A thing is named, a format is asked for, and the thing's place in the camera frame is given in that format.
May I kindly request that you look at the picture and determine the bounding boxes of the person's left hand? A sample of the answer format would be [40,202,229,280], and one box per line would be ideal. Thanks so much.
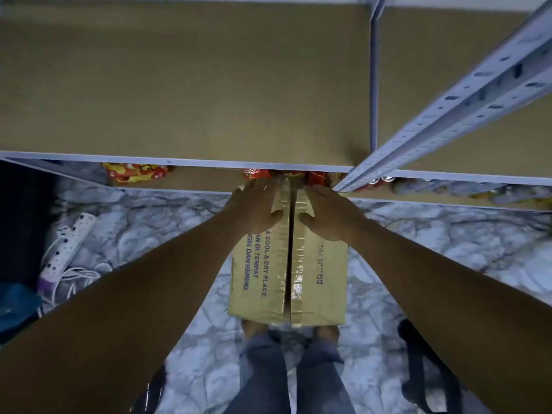
[226,175,290,242]

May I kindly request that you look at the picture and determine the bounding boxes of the person's right forearm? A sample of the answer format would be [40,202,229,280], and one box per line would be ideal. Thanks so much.
[345,215,552,414]

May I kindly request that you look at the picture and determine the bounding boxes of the person's left forearm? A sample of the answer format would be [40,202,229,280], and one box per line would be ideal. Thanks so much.
[0,202,253,414]

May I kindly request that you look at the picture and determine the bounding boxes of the red yellow snack packet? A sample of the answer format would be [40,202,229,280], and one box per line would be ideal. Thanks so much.
[102,163,174,185]

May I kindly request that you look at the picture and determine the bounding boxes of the black plastic stool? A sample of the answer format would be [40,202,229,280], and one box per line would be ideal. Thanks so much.
[397,319,467,414]

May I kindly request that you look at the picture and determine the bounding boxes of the brown cardboard box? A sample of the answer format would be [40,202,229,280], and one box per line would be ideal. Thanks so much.
[228,172,350,328]

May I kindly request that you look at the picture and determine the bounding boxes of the person's grey trousers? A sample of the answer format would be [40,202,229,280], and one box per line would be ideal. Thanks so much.
[224,327,357,414]

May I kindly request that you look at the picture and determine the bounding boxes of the person's right hand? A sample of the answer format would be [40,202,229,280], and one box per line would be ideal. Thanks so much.
[297,184,369,245]

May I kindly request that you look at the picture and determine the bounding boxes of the white power strip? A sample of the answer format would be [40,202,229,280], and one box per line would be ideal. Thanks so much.
[38,212,98,285]

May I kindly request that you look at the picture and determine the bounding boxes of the white metal shelving rack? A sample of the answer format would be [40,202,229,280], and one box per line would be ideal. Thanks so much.
[0,0,552,212]

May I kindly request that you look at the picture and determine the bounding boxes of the black glossy object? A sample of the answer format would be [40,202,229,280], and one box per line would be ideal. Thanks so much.
[129,365,167,414]

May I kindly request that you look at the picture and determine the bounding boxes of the white cable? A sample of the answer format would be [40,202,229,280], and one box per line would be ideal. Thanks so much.
[39,264,112,309]

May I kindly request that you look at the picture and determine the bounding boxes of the blue bag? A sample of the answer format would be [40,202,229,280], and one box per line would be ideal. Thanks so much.
[0,282,43,335]

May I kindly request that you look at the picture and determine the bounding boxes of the row of silver cans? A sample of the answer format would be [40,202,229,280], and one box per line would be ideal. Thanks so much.
[362,174,552,210]

